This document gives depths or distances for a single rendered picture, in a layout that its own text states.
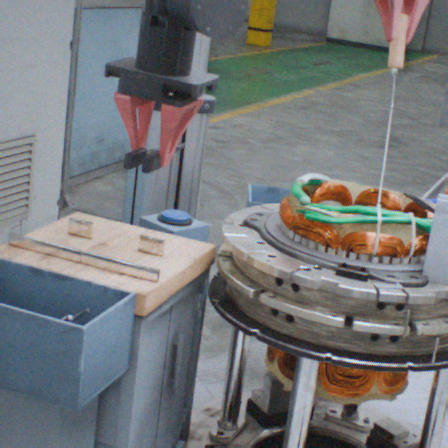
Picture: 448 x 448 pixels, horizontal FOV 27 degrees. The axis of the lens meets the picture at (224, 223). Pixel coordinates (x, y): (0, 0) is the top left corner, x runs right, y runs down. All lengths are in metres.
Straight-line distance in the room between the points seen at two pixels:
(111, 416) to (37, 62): 2.65
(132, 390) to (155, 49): 0.35
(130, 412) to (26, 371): 0.15
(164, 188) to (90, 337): 0.63
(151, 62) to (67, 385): 0.32
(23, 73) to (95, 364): 2.66
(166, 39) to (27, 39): 2.57
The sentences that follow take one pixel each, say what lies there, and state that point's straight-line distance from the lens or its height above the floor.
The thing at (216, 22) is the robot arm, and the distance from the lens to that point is 0.85.
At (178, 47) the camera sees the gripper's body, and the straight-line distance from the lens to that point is 0.92.
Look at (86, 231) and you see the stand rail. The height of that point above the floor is 1.07.
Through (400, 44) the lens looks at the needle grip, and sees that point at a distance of 1.03.
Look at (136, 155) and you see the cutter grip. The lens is 0.95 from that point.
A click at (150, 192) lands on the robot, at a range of 1.45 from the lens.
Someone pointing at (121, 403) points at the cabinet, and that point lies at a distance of 0.98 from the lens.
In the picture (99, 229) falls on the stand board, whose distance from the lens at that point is 1.10.
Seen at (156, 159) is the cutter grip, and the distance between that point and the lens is 0.95.
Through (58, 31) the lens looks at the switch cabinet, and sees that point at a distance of 3.63.
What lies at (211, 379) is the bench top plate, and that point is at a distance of 1.41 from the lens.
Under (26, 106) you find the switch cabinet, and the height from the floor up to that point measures 0.75.
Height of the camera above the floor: 1.40
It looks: 17 degrees down
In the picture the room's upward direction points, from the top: 8 degrees clockwise
